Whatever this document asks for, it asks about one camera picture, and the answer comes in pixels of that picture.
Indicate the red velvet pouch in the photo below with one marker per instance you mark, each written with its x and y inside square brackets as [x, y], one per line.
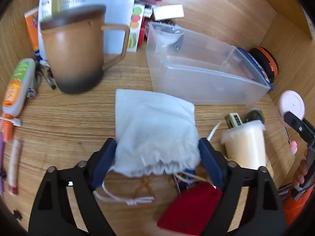
[191, 211]

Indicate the black orange zip case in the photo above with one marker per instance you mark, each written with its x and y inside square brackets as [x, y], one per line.
[266, 60]

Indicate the orange packet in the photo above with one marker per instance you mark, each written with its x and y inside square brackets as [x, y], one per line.
[31, 19]

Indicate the white rectangular box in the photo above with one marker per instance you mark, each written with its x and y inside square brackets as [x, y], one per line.
[168, 12]

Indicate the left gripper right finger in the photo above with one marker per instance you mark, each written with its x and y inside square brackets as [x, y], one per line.
[249, 205]

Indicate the fruit pattern box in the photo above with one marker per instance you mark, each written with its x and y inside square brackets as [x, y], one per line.
[135, 26]

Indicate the pink round compact case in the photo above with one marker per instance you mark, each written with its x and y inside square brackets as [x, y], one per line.
[291, 101]

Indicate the clear plastic storage bin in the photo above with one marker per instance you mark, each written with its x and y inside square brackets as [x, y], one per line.
[204, 71]

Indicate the mahjong tile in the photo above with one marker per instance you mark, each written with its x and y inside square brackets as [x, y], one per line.
[233, 120]

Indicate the pink white pen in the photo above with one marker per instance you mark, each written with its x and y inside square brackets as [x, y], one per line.
[13, 167]

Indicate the small black clip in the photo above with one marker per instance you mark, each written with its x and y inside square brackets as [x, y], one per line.
[17, 215]

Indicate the brown ceramic mug with lid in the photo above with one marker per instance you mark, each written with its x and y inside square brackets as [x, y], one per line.
[78, 72]

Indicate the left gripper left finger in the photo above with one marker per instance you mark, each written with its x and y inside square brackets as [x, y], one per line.
[51, 212]

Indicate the blue colourful pencil pouch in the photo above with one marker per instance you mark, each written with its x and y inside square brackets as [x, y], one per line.
[257, 66]

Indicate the beige drink cup with lid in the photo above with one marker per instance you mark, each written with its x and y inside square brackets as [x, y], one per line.
[245, 145]

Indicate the orange capped marker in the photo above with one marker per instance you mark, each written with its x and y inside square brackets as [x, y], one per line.
[8, 124]

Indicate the keys bunch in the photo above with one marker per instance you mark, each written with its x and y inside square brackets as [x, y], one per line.
[42, 71]

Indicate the purple marker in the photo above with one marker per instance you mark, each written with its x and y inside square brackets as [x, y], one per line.
[1, 164]

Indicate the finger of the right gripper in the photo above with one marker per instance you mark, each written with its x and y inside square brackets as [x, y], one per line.
[302, 126]

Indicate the right hand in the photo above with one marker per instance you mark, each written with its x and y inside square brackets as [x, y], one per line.
[301, 171]

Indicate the white drawstring cloth pouch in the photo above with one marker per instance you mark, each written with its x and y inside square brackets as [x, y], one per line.
[155, 135]

